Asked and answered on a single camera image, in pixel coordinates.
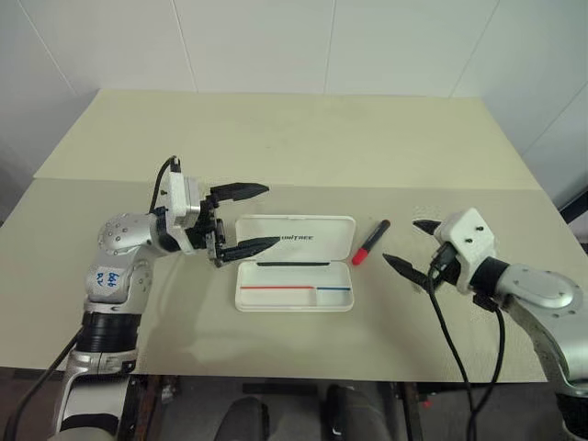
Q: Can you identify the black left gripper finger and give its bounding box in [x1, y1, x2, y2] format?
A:
[209, 181, 271, 204]
[213, 235, 280, 268]

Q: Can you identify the rusty metal table leg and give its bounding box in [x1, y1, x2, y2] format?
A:
[390, 380, 426, 441]
[122, 374, 181, 441]

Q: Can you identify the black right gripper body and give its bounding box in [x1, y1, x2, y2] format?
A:
[428, 241, 463, 288]

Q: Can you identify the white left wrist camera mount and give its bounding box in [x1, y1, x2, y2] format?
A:
[163, 169, 205, 253]

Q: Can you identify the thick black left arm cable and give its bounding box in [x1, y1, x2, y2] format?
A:
[0, 328, 89, 441]

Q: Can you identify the red capped black marker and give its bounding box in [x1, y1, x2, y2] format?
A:
[351, 219, 392, 267]

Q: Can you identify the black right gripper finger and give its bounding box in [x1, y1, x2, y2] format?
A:
[413, 219, 443, 238]
[382, 253, 436, 291]

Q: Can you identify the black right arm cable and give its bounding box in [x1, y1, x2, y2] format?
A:
[427, 264, 479, 441]
[466, 294, 507, 441]

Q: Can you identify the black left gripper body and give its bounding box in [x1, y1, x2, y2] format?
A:
[186, 195, 228, 267]

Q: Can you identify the black object at wall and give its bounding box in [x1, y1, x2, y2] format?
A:
[557, 187, 588, 259]

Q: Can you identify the thin black left wrist cable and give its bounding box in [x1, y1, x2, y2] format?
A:
[150, 154, 182, 215]

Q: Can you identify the white plastic pencil case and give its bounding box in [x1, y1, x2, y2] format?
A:
[232, 214, 358, 314]

